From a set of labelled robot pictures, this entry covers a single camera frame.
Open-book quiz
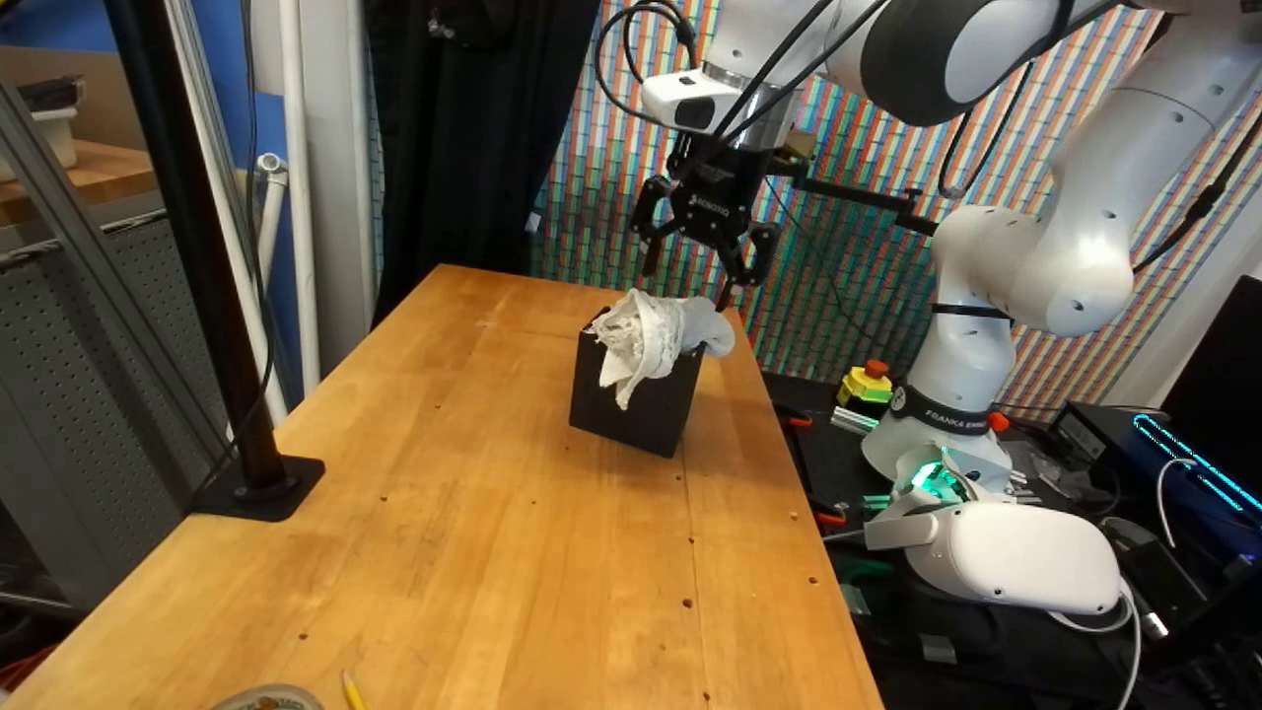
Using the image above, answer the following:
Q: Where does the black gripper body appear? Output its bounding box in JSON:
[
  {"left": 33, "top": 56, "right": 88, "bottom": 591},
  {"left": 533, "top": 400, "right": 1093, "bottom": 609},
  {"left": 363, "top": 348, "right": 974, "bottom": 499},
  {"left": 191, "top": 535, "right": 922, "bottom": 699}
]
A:
[{"left": 661, "top": 130, "right": 778, "bottom": 253}]

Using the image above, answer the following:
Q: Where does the white cloth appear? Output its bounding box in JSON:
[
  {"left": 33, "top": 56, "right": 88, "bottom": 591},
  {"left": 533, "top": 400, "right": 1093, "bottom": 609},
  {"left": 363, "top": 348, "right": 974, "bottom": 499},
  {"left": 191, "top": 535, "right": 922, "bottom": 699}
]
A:
[{"left": 583, "top": 289, "right": 738, "bottom": 414}]

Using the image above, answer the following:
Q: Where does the black perforated box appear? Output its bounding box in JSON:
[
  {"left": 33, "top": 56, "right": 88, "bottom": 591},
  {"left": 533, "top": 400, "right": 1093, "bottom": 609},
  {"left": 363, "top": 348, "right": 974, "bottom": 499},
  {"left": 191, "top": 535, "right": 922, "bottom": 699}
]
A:
[{"left": 563, "top": 307, "right": 709, "bottom": 462}]

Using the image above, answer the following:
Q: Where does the black electronics box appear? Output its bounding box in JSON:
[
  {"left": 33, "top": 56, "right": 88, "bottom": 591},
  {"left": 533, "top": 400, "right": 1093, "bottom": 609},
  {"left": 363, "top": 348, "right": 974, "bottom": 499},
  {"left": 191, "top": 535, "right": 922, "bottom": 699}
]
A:
[{"left": 1049, "top": 398, "right": 1152, "bottom": 485}]

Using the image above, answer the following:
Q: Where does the black box with blue edges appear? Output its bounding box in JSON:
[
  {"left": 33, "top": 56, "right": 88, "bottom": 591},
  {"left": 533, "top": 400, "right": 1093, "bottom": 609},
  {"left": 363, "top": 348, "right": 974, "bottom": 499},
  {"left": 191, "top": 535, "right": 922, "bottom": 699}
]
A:
[{"left": 1127, "top": 406, "right": 1262, "bottom": 557}]

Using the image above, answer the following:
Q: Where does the striped patterned backdrop panel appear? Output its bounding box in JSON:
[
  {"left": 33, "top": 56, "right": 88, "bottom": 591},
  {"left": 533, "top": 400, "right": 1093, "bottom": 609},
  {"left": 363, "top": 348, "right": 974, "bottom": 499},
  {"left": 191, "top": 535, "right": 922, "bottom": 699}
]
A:
[{"left": 530, "top": 0, "right": 1262, "bottom": 425}]

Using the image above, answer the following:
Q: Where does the black curtain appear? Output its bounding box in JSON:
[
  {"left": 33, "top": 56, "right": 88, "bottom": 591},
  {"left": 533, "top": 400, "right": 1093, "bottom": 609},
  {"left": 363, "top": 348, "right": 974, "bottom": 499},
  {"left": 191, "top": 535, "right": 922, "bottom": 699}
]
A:
[{"left": 363, "top": 0, "right": 604, "bottom": 327}]

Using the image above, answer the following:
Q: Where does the white VR headset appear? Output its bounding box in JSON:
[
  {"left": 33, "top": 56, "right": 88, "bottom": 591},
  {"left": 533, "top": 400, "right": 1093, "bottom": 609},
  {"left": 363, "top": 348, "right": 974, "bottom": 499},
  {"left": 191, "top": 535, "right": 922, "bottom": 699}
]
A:
[{"left": 860, "top": 445, "right": 1144, "bottom": 621}]

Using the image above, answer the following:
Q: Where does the black bag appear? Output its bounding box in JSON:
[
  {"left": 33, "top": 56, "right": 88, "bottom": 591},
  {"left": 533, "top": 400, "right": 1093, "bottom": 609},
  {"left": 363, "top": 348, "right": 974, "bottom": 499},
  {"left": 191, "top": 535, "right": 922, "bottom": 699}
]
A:
[{"left": 853, "top": 582, "right": 1187, "bottom": 710}]

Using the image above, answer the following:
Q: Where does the black flat screen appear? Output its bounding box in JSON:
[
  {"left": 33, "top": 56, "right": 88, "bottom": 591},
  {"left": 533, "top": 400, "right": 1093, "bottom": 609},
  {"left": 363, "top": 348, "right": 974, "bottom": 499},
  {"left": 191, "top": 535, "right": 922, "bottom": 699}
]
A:
[{"left": 1160, "top": 272, "right": 1262, "bottom": 466}]

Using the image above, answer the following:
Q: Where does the wooden side bench top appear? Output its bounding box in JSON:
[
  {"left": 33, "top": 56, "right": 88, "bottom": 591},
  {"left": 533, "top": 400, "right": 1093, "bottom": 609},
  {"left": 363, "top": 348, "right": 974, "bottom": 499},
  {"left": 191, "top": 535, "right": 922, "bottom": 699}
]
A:
[{"left": 0, "top": 135, "right": 159, "bottom": 228}]

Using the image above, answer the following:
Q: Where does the white plastic bin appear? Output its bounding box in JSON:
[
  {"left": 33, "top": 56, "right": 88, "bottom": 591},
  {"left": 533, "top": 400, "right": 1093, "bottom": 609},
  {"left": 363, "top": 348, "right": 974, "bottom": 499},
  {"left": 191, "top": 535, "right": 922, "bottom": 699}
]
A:
[{"left": 12, "top": 76, "right": 92, "bottom": 170}]

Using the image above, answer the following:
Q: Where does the grey tape roll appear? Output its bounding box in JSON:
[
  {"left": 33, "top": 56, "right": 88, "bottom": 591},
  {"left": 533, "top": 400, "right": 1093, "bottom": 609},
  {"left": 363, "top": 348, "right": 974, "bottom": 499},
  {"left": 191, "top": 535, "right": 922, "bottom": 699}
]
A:
[{"left": 208, "top": 683, "right": 329, "bottom": 710}]

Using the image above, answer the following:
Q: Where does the grey perforated panel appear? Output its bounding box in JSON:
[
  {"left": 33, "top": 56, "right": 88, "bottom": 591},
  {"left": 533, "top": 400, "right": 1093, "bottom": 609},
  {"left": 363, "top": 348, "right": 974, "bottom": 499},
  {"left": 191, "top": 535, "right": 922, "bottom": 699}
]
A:
[{"left": 0, "top": 208, "right": 233, "bottom": 606}]

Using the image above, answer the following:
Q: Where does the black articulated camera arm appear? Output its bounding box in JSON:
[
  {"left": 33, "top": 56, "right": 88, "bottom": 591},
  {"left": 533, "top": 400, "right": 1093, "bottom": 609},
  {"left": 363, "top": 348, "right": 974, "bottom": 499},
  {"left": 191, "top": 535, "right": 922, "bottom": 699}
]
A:
[{"left": 767, "top": 149, "right": 956, "bottom": 245}]

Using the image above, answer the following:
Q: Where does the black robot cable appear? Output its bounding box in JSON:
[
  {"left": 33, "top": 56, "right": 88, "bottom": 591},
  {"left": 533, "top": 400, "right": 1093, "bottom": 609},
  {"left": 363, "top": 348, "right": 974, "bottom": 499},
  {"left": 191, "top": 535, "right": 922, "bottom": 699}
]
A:
[{"left": 587, "top": 0, "right": 913, "bottom": 149}]

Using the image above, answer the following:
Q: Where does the colourful stacking ring toy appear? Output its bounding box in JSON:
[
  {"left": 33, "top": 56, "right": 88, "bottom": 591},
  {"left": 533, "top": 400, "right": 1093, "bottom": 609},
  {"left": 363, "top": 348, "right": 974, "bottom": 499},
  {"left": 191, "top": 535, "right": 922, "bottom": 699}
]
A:
[{"left": 836, "top": 354, "right": 898, "bottom": 421}]

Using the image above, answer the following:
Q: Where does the aluminium frame post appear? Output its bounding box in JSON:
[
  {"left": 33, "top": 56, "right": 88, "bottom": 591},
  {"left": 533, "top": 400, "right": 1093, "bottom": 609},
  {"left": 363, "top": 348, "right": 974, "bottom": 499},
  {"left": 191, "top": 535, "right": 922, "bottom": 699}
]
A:
[{"left": 159, "top": 0, "right": 293, "bottom": 425}]

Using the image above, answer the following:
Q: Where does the black pole with base plate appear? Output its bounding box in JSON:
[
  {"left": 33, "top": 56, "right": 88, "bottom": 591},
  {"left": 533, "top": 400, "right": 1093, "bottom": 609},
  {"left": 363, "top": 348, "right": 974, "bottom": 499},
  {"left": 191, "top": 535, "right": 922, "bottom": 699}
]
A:
[{"left": 99, "top": 0, "right": 329, "bottom": 524}]

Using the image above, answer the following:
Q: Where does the white headset cable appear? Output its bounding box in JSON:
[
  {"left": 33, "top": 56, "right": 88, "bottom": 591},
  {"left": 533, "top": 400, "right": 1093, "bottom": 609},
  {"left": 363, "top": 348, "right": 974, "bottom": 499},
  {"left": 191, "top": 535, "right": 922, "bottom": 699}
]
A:
[{"left": 1047, "top": 575, "right": 1152, "bottom": 710}]

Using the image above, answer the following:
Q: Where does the grey slanted frame bar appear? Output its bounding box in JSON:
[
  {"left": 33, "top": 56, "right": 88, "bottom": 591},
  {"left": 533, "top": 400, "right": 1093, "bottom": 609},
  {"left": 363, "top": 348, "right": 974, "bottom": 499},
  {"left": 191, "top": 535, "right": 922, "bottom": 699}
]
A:
[{"left": 0, "top": 76, "right": 233, "bottom": 489}]

